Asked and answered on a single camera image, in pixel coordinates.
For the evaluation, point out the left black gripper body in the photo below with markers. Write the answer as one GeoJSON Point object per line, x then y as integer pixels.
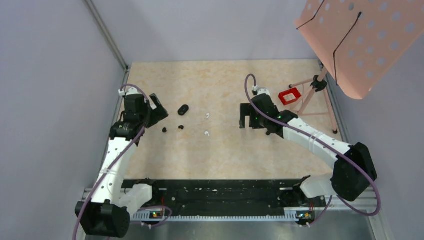
{"type": "Point", "coordinates": [145, 116]}

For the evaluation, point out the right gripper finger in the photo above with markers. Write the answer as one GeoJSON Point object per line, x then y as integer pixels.
{"type": "Point", "coordinates": [242, 120]}
{"type": "Point", "coordinates": [246, 109]}

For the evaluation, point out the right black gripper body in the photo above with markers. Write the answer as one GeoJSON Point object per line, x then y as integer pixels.
{"type": "Point", "coordinates": [256, 122]}

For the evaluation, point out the black earbud charging case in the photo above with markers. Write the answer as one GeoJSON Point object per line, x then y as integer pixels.
{"type": "Point", "coordinates": [183, 110]}

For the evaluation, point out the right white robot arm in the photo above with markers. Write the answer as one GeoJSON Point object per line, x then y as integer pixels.
{"type": "Point", "coordinates": [352, 166]}

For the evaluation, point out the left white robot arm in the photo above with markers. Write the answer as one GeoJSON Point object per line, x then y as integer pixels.
{"type": "Point", "coordinates": [114, 165]}

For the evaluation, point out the red square box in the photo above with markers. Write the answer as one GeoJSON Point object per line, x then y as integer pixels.
{"type": "Point", "coordinates": [289, 96]}

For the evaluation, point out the pink perforated music stand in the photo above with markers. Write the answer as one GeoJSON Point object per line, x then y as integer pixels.
{"type": "Point", "coordinates": [358, 41]}

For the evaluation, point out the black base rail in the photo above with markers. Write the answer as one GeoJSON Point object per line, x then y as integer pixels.
{"type": "Point", "coordinates": [152, 202]}

